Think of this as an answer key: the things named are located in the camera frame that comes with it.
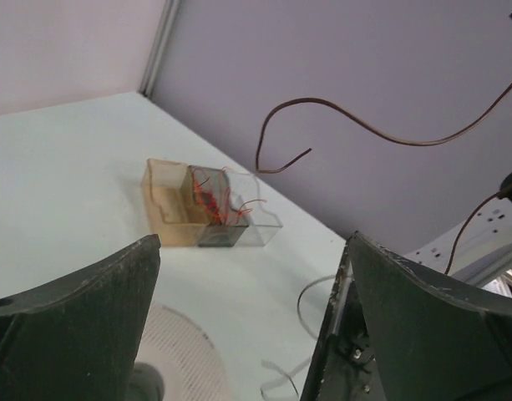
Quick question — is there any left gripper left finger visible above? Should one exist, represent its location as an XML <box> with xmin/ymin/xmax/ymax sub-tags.
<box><xmin>0</xmin><ymin>235</ymin><xmax>160</xmax><ymax>400</ymax></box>

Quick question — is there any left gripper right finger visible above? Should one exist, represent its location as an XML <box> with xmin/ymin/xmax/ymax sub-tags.
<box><xmin>301</xmin><ymin>233</ymin><xmax>512</xmax><ymax>400</ymax></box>

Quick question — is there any white perforated cable spool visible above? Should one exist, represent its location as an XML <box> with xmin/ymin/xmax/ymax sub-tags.
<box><xmin>125</xmin><ymin>303</ymin><xmax>234</xmax><ymax>401</ymax></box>

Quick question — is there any brown thin wire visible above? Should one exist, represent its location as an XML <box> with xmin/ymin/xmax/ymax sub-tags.
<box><xmin>255</xmin><ymin>69</ymin><xmax>512</xmax><ymax>277</ymax></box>

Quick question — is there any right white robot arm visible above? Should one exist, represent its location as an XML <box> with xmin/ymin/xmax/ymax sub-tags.
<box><xmin>406</xmin><ymin>191</ymin><xmax>512</xmax><ymax>287</ymax></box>

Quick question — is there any smoky grey plastic bin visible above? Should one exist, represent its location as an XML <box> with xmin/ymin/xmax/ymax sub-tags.
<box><xmin>189</xmin><ymin>165</ymin><xmax>241</xmax><ymax>248</ymax></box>

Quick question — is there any red wire bundle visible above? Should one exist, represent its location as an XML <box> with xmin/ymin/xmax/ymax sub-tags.
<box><xmin>191</xmin><ymin>165</ymin><xmax>267</xmax><ymax>226</ymax></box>

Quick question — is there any right aluminium corner post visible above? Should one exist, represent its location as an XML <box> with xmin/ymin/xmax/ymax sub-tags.
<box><xmin>139</xmin><ymin>0</ymin><xmax>183</xmax><ymax>99</ymax></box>

